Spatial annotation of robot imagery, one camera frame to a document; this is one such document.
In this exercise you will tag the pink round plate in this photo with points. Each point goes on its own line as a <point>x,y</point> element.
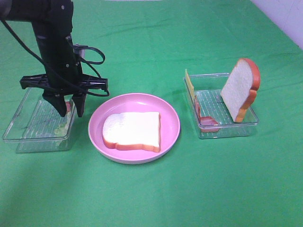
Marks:
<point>135,102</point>

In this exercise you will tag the toy ham slice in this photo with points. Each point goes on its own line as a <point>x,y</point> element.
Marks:
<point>68,106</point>

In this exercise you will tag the toy bacon strip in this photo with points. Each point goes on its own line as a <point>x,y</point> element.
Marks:
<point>205,120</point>

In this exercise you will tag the toy lettuce leaf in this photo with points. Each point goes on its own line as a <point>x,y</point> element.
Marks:
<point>64,125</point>

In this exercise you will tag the right clear plastic tray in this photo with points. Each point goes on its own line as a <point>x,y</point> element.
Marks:
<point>207,88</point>

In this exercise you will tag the left clear plastic tray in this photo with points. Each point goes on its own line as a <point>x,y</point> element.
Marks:
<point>32,126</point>

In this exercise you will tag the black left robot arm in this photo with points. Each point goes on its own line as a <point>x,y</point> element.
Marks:
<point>52,25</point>

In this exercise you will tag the yellow toy cheese slice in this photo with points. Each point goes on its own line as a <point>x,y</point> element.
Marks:
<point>189,85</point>

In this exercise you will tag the green tablecloth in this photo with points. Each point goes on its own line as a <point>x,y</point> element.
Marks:
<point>254,181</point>

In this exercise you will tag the clear plastic tray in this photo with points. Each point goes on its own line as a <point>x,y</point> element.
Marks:
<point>32,126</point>
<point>207,88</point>

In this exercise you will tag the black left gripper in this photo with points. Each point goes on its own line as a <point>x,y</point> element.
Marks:
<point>77,77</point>

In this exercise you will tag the toy bread slice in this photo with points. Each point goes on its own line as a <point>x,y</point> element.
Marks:
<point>240,89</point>
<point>132,131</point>

